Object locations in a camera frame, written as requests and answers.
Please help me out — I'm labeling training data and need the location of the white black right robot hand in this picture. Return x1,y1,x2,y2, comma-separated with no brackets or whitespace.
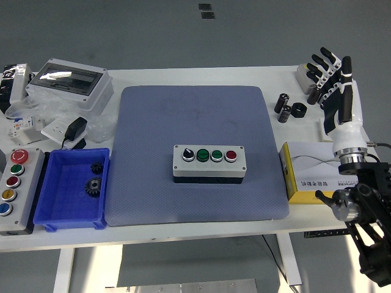
306,46,367,153

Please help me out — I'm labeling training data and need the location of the grey four-button control box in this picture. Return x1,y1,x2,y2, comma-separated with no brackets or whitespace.
172,144,247,185

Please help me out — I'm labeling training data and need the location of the grey five-button control station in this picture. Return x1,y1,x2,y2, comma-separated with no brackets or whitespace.
0,148,46,236

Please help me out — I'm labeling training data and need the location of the black cylindrical capacitor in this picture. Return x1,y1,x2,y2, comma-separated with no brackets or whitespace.
274,93,290,114
277,104,293,124
307,85,321,106

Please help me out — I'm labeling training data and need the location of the yellow and white cardboard box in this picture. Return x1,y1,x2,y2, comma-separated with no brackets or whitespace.
279,142,358,205

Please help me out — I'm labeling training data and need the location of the black hex nut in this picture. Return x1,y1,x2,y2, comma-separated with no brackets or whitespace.
290,102,308,118

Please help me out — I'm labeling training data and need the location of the white table leg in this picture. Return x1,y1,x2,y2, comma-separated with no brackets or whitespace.
53,248,76,293
276,233,302,286

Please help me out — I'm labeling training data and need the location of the grey-blue table mat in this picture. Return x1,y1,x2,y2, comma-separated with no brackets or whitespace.
105,85,291,227

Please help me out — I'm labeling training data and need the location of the clear plastic bag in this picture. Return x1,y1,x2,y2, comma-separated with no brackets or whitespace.
87,114,119,144
4,94,89,123

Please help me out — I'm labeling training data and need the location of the large black bevel gear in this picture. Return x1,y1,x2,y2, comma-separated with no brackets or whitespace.
84,176,103,198

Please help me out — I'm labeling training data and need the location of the black power adapter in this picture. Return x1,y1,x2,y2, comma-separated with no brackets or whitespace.
60,116,89,150

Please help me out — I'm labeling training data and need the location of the blue plastic bin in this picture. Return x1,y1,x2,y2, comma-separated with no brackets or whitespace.
32,148,111,231

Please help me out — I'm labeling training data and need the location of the white circuit breaker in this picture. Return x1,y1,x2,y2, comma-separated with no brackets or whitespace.
6,115,46,146

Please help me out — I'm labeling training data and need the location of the grey rocker switch box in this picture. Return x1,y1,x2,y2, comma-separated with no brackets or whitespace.
295,63,318,95

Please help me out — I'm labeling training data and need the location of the black slotted rail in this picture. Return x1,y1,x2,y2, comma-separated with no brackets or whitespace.
304,230,349,239

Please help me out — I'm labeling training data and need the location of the thin black cable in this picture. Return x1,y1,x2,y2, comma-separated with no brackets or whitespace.
261,234,290,283

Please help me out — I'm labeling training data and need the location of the grey enclosure with clear lid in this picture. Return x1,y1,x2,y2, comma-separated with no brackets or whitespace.
25,57,114,112

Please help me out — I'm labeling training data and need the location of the white wall socket plate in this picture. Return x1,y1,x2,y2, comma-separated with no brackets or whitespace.
40,118,77,144

